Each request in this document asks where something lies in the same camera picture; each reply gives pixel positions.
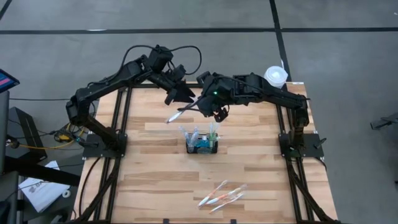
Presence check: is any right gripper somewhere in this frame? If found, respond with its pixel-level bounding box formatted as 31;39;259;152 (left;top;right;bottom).
177;71;229;123

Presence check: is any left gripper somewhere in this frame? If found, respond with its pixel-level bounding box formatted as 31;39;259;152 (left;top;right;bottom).
164;63;196;106

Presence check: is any green toothbrush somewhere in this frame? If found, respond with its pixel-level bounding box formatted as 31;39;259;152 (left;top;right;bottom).
208;121;216;147
211;121;220;146

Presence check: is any disinfecting wipes canister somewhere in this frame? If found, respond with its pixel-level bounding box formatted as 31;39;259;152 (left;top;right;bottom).
263;65;289;90

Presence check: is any black desk leg bar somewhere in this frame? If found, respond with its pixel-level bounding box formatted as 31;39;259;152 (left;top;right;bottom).
4;155;82;187

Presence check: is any black computer case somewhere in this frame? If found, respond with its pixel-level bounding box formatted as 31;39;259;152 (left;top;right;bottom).
7;106;48;162

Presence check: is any white paper sheet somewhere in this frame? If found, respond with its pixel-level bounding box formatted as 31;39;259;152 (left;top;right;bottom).
17;160;72;214

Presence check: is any blue monitor screen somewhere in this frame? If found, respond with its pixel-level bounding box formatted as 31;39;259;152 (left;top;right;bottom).
0;68;21;94

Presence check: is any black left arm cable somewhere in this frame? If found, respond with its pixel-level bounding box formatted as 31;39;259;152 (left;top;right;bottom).
119;44;203;85

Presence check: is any black wire caddy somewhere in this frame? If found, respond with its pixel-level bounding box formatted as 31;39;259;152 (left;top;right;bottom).
185;133;219;155

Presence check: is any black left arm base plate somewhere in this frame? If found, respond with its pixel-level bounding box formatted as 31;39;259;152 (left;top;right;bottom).
82;133;128;159

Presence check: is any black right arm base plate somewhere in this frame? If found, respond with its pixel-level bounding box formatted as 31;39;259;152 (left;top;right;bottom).
278;132;325;159

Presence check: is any thick black cable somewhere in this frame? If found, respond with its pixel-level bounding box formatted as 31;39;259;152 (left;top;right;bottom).
78;157;103;220

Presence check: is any yellow cable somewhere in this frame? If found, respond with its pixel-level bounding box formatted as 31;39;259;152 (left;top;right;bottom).
17;124;85;151

